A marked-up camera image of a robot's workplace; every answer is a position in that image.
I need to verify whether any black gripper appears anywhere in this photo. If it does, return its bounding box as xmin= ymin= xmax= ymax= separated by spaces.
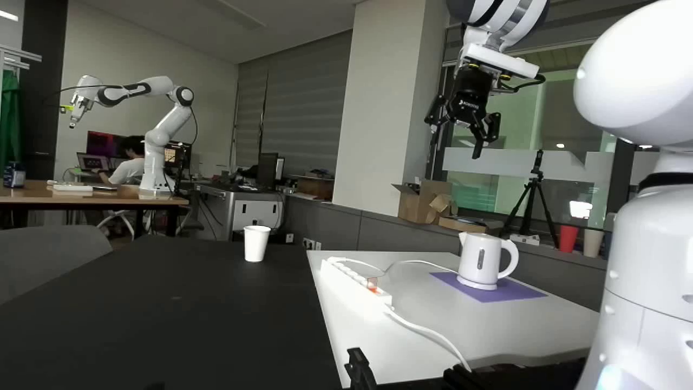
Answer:
xmin=425 ymin=66 xmax=501 ymax=161

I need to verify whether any white electric kettle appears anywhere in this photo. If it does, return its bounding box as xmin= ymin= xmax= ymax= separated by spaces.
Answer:
xmin=457 ymin=231 xmax=521 ymax=290

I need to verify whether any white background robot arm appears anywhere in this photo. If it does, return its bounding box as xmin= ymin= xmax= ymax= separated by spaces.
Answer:
xmin=63 ymin=74 xmax=196 ymax=195

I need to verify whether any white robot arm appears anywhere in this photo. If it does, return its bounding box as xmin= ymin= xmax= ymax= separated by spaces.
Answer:
xmin=426 ymin=0 xmax=693 ymax=390

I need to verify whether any cardboard box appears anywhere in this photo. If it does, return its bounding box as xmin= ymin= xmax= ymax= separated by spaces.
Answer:
xmin=396 ymin=179 xmax=455 ymax=226

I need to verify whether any red cup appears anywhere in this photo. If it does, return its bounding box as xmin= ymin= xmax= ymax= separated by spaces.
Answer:
xmin=559 ymin=226 xmax=578 ymax=254

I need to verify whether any beige cup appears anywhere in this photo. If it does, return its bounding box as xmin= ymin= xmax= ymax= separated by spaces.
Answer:
xmin=583 ymin=228 xmax=604 ymax=257

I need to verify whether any purple mat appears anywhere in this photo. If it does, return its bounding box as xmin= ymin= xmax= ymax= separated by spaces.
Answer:
xmin=432 ymin=268 xmax=549 ymax=303

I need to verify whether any white power strip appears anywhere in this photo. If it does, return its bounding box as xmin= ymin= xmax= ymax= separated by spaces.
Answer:
xmin=321 ymin=257 xmax=395 ymax=305

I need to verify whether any white paper cup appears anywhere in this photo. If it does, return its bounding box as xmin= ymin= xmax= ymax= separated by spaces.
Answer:
xmin=246 ymin=226 xmax=272 ymax=261

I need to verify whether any grey metal cabinet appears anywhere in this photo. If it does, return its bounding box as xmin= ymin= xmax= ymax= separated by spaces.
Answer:
xmin=199 ymin=187 xmax=285 ymax=241

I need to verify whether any seated person in white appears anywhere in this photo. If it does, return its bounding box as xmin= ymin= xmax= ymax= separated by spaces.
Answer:
xmin=99 ymin=136 xmax=162 ymax=187

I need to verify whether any wooden desk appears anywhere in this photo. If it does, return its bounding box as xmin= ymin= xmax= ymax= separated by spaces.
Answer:
xmin=0 ymin=179 xmax=189 ymax=235

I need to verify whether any green cloth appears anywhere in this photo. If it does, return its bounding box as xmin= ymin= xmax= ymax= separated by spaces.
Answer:
xmin=0 ymin=70 xmax=19 ymax=171

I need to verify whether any black camera tripod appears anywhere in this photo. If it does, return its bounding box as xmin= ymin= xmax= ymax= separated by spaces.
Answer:
xmin=501 ymin=151 xmax=559 ymax=243

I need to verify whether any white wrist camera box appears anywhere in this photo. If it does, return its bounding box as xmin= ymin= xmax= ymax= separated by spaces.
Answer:
xmin=461 ymin=44 xmax=539 ymax=80

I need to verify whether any white power cable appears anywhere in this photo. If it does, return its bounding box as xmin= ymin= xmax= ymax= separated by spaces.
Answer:
xmin=382 ymin=305 xmax=474 ymax=375

